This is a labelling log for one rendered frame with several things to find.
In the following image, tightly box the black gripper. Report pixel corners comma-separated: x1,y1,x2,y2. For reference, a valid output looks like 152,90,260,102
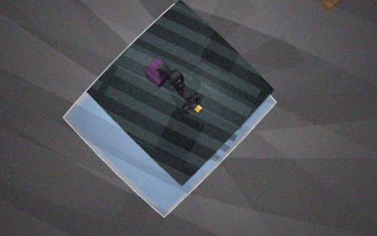
183,93,201,111

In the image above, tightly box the orange block with dark blue square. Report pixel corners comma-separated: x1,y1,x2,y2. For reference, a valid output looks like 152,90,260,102
195,105,202,112

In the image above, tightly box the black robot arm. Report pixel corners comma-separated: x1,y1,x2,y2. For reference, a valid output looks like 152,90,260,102
157,62,197,104

